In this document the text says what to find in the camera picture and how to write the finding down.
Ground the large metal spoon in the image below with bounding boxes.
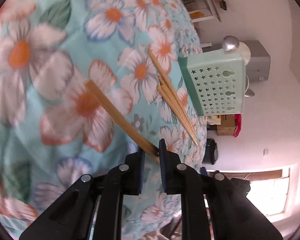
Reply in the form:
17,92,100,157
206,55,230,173
222,35,240,52

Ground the white plastic ladle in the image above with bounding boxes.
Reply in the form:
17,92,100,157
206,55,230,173
236,41,252,67

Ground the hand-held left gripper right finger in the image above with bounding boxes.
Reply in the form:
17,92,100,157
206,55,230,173
159,139,283,240

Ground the floral blue blanket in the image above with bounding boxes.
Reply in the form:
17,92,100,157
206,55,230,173
0,0,208,238

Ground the single wooden chopstick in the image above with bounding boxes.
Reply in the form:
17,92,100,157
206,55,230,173
84,79,160,163

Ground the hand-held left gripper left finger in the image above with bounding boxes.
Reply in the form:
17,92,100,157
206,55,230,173
19,152,146,240

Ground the grey refrigerator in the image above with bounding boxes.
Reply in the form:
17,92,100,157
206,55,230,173
245,40,271,82

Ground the bundle of wooden chopsticks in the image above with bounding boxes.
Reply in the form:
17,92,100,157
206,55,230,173
148,49,198,146

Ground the green plastic utensil holder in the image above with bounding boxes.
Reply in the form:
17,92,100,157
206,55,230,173
177,50,247,117

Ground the cardboard box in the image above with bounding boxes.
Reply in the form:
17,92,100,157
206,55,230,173
216,115,237,136

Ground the long white table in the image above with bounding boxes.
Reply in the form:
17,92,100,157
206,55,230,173
170,0,224,23

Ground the red plastic bag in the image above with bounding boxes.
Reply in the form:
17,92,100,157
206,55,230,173
234,114,242,137

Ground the black trash bin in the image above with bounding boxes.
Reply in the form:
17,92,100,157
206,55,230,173
202,138,219,165

